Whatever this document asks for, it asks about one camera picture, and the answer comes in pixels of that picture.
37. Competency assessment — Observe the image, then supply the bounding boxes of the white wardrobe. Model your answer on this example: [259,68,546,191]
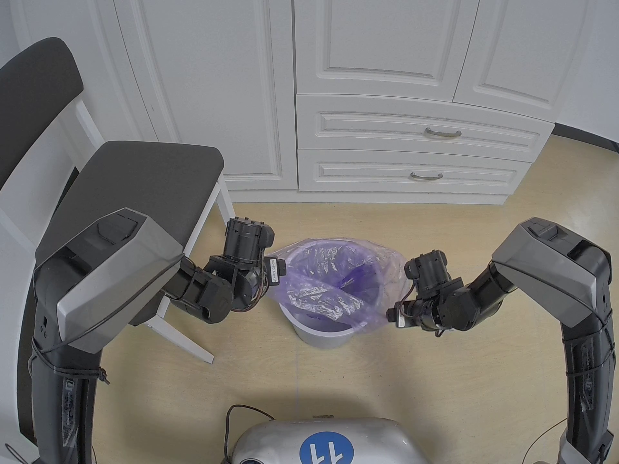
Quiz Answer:
[87,0,594,207]

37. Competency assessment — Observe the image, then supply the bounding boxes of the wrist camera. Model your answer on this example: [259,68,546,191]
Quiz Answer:
[386,306,412,329]
[263,254,289,289]

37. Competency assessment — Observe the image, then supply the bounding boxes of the white trash bin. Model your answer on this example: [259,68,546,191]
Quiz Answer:
[283,240,388,350]

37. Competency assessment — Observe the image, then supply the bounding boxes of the black cable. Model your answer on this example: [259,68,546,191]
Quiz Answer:
[526,416,572,464]
[224,403,278,464]

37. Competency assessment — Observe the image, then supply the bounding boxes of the grey and white chair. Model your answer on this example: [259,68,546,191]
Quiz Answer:
[0,37,238,365]

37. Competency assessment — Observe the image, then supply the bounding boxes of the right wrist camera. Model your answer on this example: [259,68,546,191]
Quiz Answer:
[386,306,412,329]

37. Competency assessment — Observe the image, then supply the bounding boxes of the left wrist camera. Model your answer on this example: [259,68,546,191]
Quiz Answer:
[263,254,289,289]

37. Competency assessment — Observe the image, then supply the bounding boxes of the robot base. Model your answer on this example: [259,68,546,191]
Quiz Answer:
[232,414,429,464]

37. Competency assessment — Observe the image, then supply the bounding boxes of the purple plastic bag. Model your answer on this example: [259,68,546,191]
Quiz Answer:
[266,235,408,332]

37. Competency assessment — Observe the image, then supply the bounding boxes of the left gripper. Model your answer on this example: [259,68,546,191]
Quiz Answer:
[239,264,270,306]

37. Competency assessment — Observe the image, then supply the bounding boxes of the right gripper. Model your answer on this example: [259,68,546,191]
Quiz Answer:
[403,297,443,331]

